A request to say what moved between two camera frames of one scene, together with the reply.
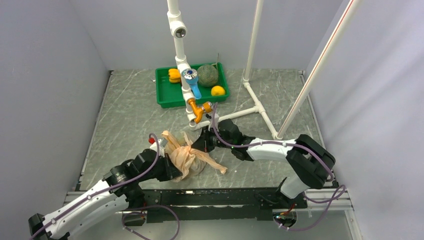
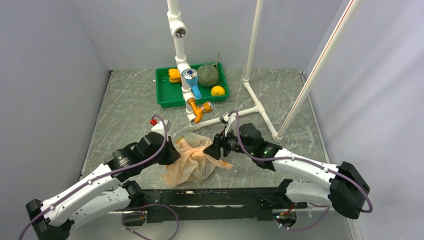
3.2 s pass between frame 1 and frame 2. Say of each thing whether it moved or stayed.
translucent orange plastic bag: moved
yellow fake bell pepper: stayed
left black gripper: moved
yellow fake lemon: stayed
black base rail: stayed
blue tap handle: stayed
